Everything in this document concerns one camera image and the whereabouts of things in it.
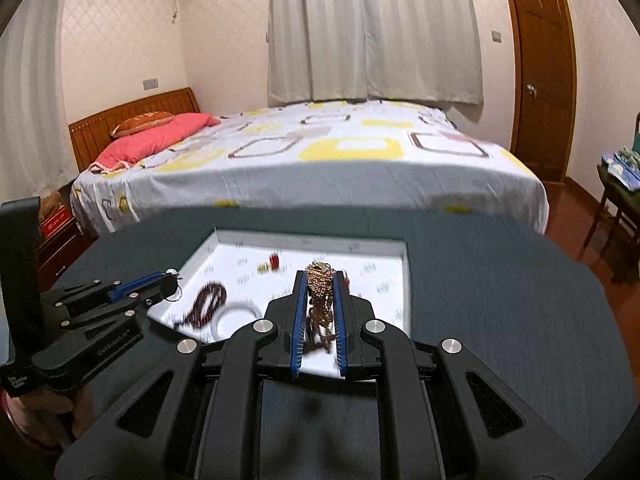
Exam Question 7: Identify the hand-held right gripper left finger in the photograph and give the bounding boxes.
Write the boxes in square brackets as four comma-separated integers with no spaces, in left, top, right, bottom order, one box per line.
[55,270,308,480]

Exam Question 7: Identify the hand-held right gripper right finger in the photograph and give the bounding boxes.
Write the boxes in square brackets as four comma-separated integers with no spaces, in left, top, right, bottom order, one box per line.
[332,269,591,480]

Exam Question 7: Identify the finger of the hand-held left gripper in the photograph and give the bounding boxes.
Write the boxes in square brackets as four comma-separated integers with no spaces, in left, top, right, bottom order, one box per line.
[60,285,181,334]
[49,270,178,312]

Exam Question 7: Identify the thin silver ring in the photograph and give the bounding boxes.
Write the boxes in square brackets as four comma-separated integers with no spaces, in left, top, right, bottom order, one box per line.
[164,270,184,304]

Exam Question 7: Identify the gold chain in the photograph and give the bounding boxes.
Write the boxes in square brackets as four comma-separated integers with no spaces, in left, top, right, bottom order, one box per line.
[303,260,338,357]

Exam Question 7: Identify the shallow white printed box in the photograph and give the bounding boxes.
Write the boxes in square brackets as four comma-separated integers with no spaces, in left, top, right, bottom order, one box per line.
[147,229,412,381]

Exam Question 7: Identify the dark red bead necklace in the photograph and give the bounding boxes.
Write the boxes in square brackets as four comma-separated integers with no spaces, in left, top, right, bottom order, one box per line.
[182,282,228,329]

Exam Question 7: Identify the person's left hand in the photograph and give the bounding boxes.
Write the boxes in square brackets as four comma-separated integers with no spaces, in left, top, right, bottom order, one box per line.
[20,384,96,438]

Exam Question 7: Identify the wooden nightstand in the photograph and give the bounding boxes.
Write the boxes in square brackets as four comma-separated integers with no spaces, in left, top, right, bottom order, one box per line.
[37,185,96,292]

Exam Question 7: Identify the white bangle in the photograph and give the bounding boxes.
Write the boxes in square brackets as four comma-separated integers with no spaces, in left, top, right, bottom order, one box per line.
[210,300,264,346]

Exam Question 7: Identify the red box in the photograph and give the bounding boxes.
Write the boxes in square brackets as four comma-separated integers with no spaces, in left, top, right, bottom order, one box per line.
[39,207,76,239]

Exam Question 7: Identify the bed with printed sheet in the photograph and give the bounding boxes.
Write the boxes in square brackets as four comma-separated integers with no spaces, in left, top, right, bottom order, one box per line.
[70,100,550,238]

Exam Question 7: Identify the pink pillow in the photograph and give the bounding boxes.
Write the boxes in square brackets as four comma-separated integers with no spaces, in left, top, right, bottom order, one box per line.
[92,112,221,171]

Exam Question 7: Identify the wooden headboard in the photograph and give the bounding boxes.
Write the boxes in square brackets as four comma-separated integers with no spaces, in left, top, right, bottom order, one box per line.
[67,87,202,173]

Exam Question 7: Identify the orange patterned pillow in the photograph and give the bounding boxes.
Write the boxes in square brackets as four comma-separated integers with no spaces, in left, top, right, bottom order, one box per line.
[110,111,176,138]

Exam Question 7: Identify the white curtain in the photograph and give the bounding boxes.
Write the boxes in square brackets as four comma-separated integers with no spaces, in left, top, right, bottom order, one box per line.
[267,0,485,107]

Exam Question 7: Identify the wooden chair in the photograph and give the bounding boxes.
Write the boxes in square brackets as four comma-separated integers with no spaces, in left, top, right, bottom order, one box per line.
[580,115,640,283]

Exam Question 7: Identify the brown wooden door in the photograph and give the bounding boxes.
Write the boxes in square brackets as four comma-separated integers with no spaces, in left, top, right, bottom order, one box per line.
[499,0,578,183]

